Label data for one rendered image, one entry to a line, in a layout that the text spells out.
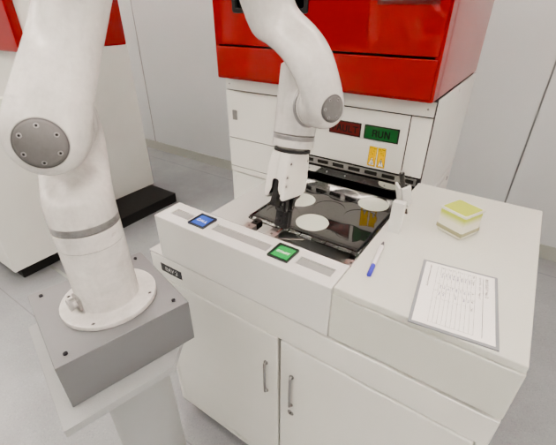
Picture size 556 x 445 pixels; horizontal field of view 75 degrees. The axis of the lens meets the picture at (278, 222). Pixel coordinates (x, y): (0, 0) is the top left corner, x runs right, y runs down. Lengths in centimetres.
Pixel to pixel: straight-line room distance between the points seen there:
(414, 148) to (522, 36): 151
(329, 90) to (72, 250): 52
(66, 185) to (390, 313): 63
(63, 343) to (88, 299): 8
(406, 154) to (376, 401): 74
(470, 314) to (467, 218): 27
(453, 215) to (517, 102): 177
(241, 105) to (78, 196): 97
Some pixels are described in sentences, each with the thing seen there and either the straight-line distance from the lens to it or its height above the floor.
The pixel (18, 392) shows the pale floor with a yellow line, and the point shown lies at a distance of 209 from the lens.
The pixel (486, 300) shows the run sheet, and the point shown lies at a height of 97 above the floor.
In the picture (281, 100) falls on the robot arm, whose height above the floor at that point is 131.
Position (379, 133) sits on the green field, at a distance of 126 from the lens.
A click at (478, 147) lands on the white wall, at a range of 276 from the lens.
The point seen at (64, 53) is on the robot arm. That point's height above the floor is 140.
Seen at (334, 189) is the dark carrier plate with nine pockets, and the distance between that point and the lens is 130.
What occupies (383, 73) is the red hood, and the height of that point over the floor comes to 129.
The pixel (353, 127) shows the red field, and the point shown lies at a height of 111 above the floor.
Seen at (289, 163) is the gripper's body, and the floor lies 119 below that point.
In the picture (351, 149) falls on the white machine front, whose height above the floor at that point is 103.
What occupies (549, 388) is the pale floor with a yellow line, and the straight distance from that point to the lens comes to 214.
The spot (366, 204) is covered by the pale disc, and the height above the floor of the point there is 90.
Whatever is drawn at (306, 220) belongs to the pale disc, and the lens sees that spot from 110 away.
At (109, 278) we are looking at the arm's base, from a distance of 76.
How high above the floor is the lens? 146
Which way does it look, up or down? 31 degrees down
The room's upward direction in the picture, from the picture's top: straight up
